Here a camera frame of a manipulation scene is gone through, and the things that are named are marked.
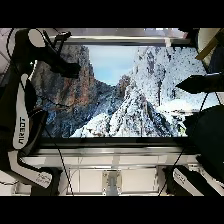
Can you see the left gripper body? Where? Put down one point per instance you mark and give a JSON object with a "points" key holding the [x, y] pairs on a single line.
{"points": [[66, 69]]}

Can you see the dark blue pants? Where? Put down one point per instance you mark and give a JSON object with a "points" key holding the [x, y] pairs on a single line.
{"points": [[208, 133]]}

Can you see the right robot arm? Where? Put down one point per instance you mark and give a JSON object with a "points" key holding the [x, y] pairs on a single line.
{"points": [[203, 83]]}

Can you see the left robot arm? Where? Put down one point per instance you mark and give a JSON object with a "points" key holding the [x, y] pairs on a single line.
{"points": [[20, 126]]}

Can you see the brown clothes hanger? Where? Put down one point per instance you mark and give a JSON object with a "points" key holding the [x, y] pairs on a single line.
{"points": [[208, 48]]}

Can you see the white garment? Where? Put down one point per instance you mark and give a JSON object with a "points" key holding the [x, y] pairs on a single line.
{"points": [[205, 38]]}

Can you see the dark blue garment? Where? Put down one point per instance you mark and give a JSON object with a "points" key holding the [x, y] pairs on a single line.
{"points": [[216, 61]]}

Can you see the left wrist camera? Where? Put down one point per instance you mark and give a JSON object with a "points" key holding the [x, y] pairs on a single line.
{"points": [[63, 36]]}

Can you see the silver frame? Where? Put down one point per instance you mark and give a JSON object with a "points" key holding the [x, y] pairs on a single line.
{"points": [[113, 181]]}

